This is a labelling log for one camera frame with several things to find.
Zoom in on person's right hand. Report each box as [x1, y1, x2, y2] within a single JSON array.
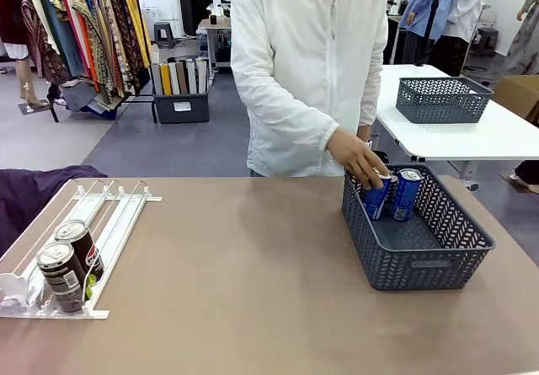
[[327, 129, 392, 191]]

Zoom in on blue Pepsi can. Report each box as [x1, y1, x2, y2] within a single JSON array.
[[361, 170, 399, 222], [388, 168, 424, 223]]

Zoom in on grey plastic woven basket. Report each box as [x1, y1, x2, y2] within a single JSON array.
[[340, 163, 497, 292], [395, 76, 495, 125]]

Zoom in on black Pepsi can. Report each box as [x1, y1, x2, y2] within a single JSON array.
[[35, 240, 88, 315], [53, 219, 105, 302]]

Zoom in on person's left forearm white sleeve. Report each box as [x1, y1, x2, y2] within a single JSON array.
[[357, 65, 389, 129]]

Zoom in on person's right forearm white sleeve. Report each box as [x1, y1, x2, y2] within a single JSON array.
[[247, 73, 341, 158]]

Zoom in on black background desk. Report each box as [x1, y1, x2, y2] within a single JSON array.
[[382, 10, 402, 66]]

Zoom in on person body in white jacket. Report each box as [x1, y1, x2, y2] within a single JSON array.
[[230, 0, 389, 179]]

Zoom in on white side table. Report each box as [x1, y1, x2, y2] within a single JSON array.
[[373, 63, 539, 193]]

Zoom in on grey plastic stool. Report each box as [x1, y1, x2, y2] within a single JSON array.
[[476, 27, 500, 59], [152, 21, 178, 49]]

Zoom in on brown cardboard box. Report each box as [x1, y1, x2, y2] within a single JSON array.
[[492, 74, 539, 119]]

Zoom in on bystander leg with shoe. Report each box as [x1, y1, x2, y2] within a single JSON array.
[[498, 159, 539, 196]]

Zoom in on beige sample board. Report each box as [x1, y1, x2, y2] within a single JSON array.
[[195, 57, 209, 94]]

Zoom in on background robot cart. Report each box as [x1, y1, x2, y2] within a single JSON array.
[[196, 17, 234, 73]]

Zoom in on pale grey sample board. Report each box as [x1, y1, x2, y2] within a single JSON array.
[[186, 59, 199, 95], [151, 62, 164, 96]]

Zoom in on grey plastic storage bin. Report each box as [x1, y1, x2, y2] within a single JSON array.
[[152, 91, 211, 125]]

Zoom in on brown sample board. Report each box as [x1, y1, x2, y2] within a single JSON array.
[[175, 61, 189, 95]]

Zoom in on white sample board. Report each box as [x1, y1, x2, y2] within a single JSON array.
[[168, 62, 181, 96]]

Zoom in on yellow sample board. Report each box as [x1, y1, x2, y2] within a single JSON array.
[[160, 63, 173, 96]]

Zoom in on black tall panel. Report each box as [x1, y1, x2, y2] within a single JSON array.
[[175, 0, 200, 37]]

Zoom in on metal clothes rack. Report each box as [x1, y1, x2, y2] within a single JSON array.
[[16, 0, 159, 124]]

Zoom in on white box appliance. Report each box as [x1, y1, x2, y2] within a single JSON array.
[[141, 7, 163, 27]]

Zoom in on yellow hanging garment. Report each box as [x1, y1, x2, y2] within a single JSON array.
[[117, 0, 152, 69]]

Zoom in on dark patterned hanging garment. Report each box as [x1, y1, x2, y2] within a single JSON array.
[[93, 0, 142, 94]]

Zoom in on grey cloth pile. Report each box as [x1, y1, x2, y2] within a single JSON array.
[[57, 80, 124, 120]]

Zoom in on green yellow patterned garment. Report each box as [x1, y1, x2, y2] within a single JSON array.
[[70, 0, 111, 98]]

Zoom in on teal hanging garment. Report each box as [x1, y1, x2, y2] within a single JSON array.
[[35, 0, 86, 78]]

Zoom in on dark purple cloth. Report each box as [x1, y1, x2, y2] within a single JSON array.
[[0, 164, 109, 259]]

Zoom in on brown patterned hanging garment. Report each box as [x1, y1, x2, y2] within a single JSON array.
[[20, 0, 72, 84]]

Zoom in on pale mannequin legs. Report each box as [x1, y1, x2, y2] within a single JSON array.
[[15, 52, 51, 110]]

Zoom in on white pusher paddle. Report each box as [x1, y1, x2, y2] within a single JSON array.
[[0, 272, 30, 311]]

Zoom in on dark red garment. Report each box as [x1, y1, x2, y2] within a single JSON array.
[[0, 0, 29, 46]]

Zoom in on white wire can dispenser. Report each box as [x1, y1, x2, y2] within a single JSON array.
[[0, 179, 163, 322]]

